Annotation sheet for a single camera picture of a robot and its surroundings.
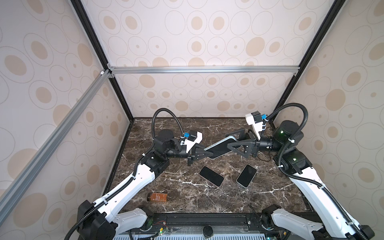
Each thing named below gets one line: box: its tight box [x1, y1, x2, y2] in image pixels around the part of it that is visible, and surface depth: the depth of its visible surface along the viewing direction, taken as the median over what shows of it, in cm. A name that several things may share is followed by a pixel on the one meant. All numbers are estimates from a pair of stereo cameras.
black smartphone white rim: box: [236, 164, 258, 189], surface depth 91 cm
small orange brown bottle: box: [146, 192, 169, 202], surface depth 80 cm
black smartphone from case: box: [205, 139, 237, 159], surface depth 57 cm
